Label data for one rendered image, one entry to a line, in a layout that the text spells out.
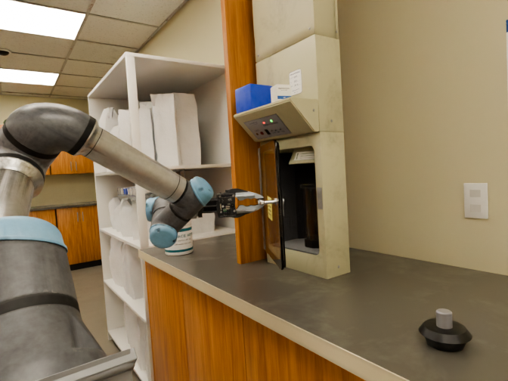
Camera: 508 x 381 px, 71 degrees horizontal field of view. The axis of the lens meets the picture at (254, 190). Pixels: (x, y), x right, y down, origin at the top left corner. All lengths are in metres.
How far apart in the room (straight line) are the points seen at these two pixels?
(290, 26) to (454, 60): 0.55
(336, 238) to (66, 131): 0.83
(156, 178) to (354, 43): 1.08
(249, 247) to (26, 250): 1.04
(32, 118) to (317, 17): 0.85
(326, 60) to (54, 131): 0.80
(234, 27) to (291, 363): 1.17
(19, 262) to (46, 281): 0.04
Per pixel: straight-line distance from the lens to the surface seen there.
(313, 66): 1.19
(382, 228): 1.55
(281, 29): 1.34
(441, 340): 0.79
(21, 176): 0.83
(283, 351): 1.00
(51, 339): 0.42
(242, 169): 1.39
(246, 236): 1.41
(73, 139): 0.84
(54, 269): 0.49
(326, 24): 1.27
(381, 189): 1.53
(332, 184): 1.17
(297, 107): 1.09
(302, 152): 1.24
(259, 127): 1.27
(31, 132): 0.84
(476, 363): 0.79
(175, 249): 1.66
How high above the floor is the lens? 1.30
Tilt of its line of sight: 3 degrees down
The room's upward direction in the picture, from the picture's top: 3 degrees counter-clockwise
